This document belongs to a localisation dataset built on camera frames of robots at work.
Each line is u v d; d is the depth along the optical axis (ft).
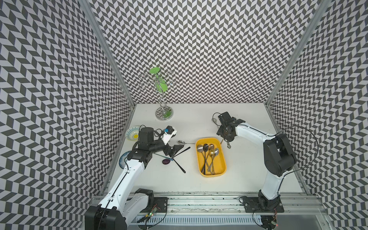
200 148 2.92
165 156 3.07
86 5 2.34
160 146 2.16
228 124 2.33
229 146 3.14
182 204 2.43
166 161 2.84
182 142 3.11
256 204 2.37
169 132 2.11
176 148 2.20
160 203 2.38
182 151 2.96
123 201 1.38
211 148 2.99
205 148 3.01
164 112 3.68
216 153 2.97
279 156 1.60
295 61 2.87
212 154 2.93
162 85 3.10
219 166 2.85
